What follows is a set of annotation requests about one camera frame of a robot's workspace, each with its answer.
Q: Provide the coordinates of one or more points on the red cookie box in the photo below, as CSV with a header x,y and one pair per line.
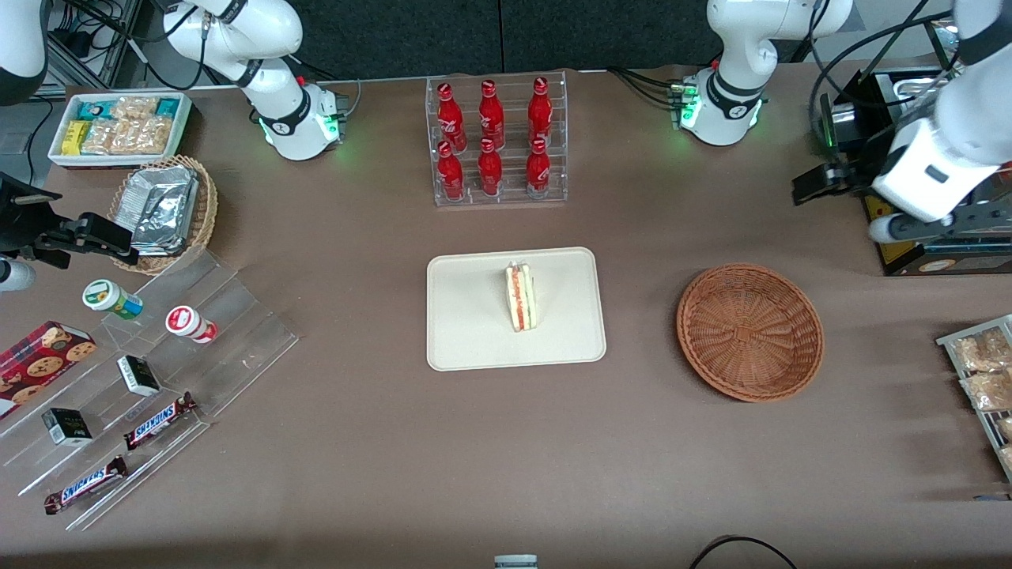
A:
x,y
39,359

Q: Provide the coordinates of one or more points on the Snickers chocolate bar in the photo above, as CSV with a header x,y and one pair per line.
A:
x,y
85,485
158,421

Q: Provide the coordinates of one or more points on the silver foil pack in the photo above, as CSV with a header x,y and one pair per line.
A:
x,y
158,180
162,225

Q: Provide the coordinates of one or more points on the yellow snack pack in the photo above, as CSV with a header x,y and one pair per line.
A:
x,y
75,138

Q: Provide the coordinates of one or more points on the green-lid white cup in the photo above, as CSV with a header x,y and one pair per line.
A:
x,y
107,296

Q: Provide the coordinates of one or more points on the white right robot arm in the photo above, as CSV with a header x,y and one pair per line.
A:
x,y
277,95

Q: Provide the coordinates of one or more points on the clear bag of snacks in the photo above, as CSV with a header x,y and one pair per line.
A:
x,y
976,352
988,390
1008,457
1006,428

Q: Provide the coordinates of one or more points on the red-lid white cup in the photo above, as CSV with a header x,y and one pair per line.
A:
x,y
186,322

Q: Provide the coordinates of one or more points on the clear acrylic bottle rack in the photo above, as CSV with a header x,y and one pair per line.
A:
x,y
514,87

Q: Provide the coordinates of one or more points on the white plastic snack bin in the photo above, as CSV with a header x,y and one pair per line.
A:
x,y
186,126

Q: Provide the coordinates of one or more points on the grey metal snack tray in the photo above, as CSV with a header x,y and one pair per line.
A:
x,y
992,454

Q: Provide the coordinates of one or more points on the red cola bottle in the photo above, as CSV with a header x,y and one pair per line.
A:
x,y
540,111
538,170
451,114
491,114
451,174
490,170

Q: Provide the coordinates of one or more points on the aluminium frame post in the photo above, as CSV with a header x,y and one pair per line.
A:
x,y
111,39

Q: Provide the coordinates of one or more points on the small tan wicker basket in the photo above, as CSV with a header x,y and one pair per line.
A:
x,y
204,213

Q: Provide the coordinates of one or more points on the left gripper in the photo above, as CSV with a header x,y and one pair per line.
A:
x,y
857,175

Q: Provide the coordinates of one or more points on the black food warmer appliance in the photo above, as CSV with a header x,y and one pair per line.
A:
x,y
972,261

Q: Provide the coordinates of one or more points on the small black box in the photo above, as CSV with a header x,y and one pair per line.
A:
x,y
67,427
138,375

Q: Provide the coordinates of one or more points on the beige cracker bag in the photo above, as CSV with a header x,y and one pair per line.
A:
x,y
104,137
136,107
149,136

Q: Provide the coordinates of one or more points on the triangle sandwich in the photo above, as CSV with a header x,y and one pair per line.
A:
x,y
520,300

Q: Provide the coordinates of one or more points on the small grey white object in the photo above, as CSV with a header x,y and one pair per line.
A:
x,y
515,562

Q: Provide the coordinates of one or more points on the cream plastic tray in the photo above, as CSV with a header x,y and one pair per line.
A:
x,y
466,332

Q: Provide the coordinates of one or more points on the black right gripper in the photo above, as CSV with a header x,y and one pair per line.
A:
x,y
24,224

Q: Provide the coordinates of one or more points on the large brown wicker basket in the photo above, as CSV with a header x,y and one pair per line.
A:
x,y
751,332

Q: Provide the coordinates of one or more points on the clear acrylic stepped stand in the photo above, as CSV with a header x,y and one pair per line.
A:
x,y
237,340

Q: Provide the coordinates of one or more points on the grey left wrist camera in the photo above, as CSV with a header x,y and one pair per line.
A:
x,y
889,229

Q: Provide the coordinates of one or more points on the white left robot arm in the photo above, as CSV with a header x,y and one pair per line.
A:
x,y
743,47

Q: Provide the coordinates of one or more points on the teal snack box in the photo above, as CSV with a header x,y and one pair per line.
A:
x,y
167,107
96,109

